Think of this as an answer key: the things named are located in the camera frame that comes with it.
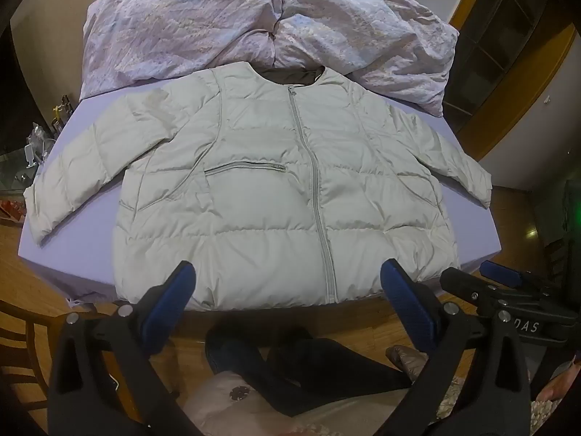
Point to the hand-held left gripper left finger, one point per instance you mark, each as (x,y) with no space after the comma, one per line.
(168,302)

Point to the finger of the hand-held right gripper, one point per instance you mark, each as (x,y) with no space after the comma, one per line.
(463,281)
(499,275)

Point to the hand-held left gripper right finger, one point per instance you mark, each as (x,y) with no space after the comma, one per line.
(406,309)

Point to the beige puffer jacket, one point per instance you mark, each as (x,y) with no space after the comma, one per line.
(254,200)

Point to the person's right hand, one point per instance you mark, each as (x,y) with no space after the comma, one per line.
(560,384)

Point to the brown quilted slipper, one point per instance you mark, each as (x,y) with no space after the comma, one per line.
(406,361)

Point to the person's floral clothing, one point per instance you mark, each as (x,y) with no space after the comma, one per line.
(551,418)

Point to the bed with lavender sheet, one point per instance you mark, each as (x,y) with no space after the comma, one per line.
(81,254)

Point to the person's dark trousers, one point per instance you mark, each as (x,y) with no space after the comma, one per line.
(308,363)

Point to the person's beige coat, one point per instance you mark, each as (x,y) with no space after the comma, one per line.
(236,404)

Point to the wooden chair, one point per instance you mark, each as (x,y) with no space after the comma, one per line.
(27,327)

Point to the red printed packet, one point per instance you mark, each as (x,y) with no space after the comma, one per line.
(11,209)

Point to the dark glass door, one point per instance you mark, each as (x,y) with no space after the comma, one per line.
(513,22)

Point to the pink floral quilt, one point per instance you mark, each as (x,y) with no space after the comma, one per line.
(181,32)

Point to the wooden door frame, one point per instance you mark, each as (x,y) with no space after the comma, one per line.
(522,113)

